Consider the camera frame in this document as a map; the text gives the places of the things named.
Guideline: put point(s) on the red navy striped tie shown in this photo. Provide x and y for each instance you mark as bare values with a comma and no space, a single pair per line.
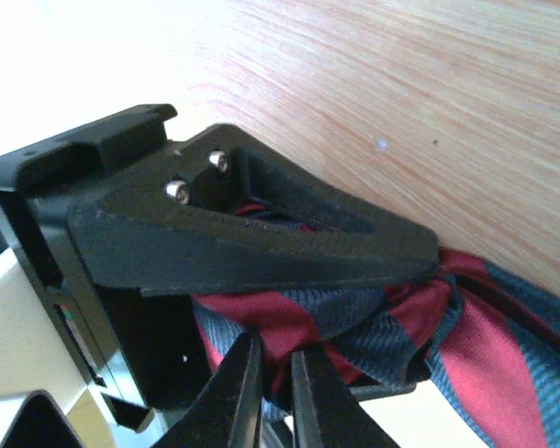
487,339

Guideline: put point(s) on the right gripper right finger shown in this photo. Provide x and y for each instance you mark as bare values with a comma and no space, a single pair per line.
325,412

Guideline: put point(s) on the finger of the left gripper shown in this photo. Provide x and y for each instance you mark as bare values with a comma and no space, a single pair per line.
367,392
224,213

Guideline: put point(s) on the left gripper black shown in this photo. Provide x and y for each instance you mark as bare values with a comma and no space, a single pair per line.
142,358

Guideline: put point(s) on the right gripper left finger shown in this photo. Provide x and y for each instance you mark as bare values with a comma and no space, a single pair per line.
227,413

